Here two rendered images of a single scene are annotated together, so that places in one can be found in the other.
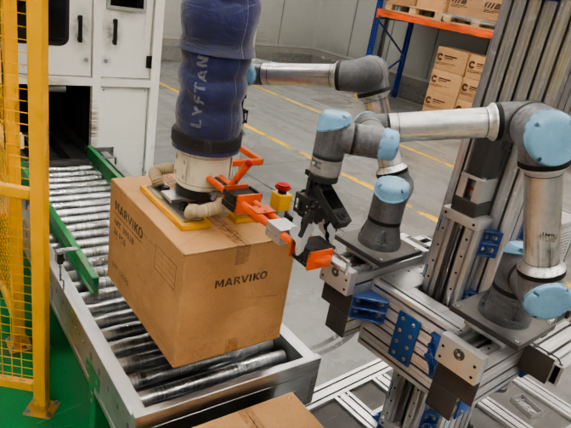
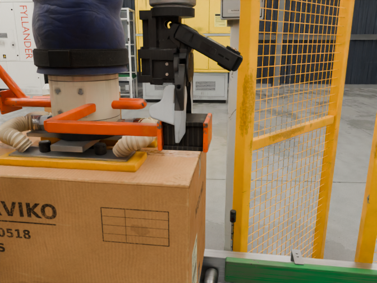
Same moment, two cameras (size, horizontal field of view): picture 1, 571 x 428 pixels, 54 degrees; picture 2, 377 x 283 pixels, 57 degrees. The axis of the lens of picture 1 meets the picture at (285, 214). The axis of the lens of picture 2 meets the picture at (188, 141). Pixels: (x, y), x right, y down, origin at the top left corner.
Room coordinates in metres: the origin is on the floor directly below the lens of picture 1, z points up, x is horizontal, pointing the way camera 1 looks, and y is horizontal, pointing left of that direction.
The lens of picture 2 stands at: (2.56, -0.12, 1.36)
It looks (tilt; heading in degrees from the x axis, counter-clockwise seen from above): 16 degrees down; 137
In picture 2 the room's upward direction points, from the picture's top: straight up
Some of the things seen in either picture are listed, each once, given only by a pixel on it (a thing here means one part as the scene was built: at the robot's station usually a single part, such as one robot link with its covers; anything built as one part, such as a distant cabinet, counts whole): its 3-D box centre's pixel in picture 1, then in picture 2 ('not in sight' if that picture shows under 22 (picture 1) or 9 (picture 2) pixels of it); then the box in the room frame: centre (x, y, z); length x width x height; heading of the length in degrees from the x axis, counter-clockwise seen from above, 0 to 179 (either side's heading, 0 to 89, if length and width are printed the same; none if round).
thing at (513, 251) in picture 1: (522, 266); not in sight; (1.43, -0.68, 1.20); 0.13 x 0.12 x 0.14; 2
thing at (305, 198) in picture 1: (317, 195); not in sight; (1.29, -0.07, 1.36); 0.09 x 0.08 x 0.12; 39
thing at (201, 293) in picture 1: (194, 256); (94, 217); (1.73, 0.29, 0.89); 0.60 x 0.40 x 0.40; 39
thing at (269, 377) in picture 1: (235, 388); not in sight; (1.46, 0.06, 0.58); 0.70 x 0.03 x 0.06; 129
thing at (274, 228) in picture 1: (281, 231); not in sight; (1.37, 0.00, 1.21); 0.07 x 0.07 x 0.04; 39
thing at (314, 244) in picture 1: (310, 252); not in sight; (1.26, -0.08, 1.22); 0.08 x 0.07 x 0.05; 39
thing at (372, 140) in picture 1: (373, 140); not in sight; (1.30, -0.18, 1.52); 0.11 x 0.11 x 0.08; 2
